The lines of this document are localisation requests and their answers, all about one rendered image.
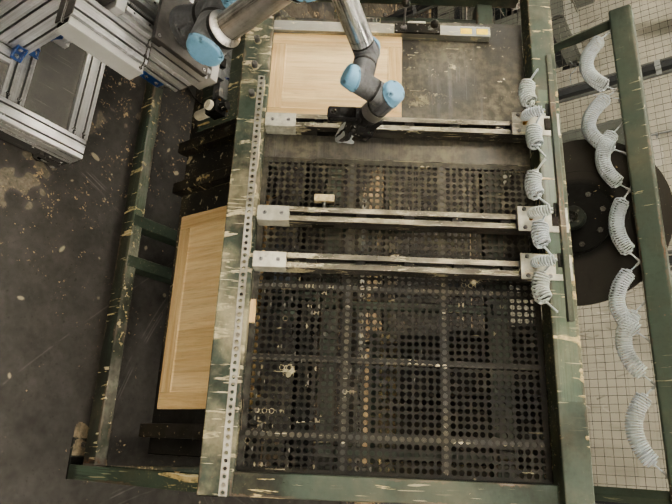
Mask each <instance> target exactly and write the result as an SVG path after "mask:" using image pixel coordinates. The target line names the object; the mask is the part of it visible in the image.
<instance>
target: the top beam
mask: <svg viewBox="0 0 672 504"><path fill-rule="evenodd" d="M520 12H521V26H522V40H523V54H524V68H525V79H527V78H529V79H530V78H531V76H532V75H533V73H534V72H535V71H536V69H537V68H538V69H539V70H538V71H537V73H536V74H535V76H534V77H533V78H532V81H534V82H535V85H536V87H535V95H536V96H537V101H536V102H535V104H534V105H536V106H538V105H539V106H542V110H543V108H544V109H545V104H546V103H547V104H549V103H548V91H547V79H546V67H545V56H546V54H551V58H552V69H553V81H554V92H555V103H556V114H559V123H560V134H561V136H558V137H559V148H560V160H561V171H562V182H563V193H564V205H565V208H567V211H568V222H569V233H567V239H568V250H569V255H571V257H572V268H573V279H574V281H571V284H572V295H573V306H574V317H575V321H574V322H567V316H566V304H565V292H564V281H555V280H551V281H550V283H549V284H550V285H549V286H550V287H549V288H550V291H551V293H552V297H551V298H550V301H548V302H549V303H550V304H551V305H552V306H553V307H554V308H555V309H556V310H558V313H556V312H555V311H554V310H553V309H552V308H551V307H550V306H548V305H547V304H541V307H542V321H543V335H544V349H545V363H546V377H547V391H548V405H549V419H550V433H551V447H552V461H553V475H554V483H557V484H558V487H559V489H560V503H561V504H595V495H594V484H593V473H592V462H591V451H590V440H589V429H588V418H587V407H586V396H585V385H584V374H583V363H582V352H581V341H580V330H579V319H578V308H577V297H576V286H575V275H574V264H573V253H572V242H571V231H570V219H569V208H568V197H567V186H566V175H565V164H564V153H563V142H562V131H561V120H560V109H559V98H558V87H557V76H556V65H555V54H554V43H553V32H552V21H551V10H550V0H520ZM542 137H543V140H544V144H543V145H542V146H541V147H540V150H541V151H542V152H543V153H544V154H545V155H546V157H544V156H543V155H542V154H541V153H540V152H539V151H538V150H531V149H530V152H531V166H532V169H537V167H538V166H539V165H540V164H541V162H542V161H543V160H544V158H545V159H546V161H545V162H544V163H543V164H542V166H541V167H540V168H539V171H538V172H540V173H541V174H542V177H543V178H542V182H541V183H542V188H543V189H544V193H543V194H542V196H541V198H542V199H543V200H544V201H546V202H547V203H548V204H550V207H553V203H557V198H556V186H555V174H554V162H553V150H552V138H551V136H542ZM549 235H550V239H551V242H550V243H549V244H548V246H546V248H547V249H548V250H549V251H550V252H551V253H552V254H557V253H561V245H560V233H558V232H549Z"/></svg>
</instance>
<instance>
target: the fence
mask: <svg viewBox="0 0 672 504"><path fill-rule="evenodd" d="M368 25H369V28H370V31H371V33H372V36H390V37H402V39H404V40H433V41H462V42H489V39H490V27H468V26H440V35H435V34H406V33H394V25H395V24H380V23H368ZM460 28H470V29H472V34H461V33H460ZM476 29H488V35H481V34H477V33H476ZM274 33H302V34H331V35H346V34H345V32H344V29H343V27H342V24H341V22H321V21H292V20H274Z"/></svg>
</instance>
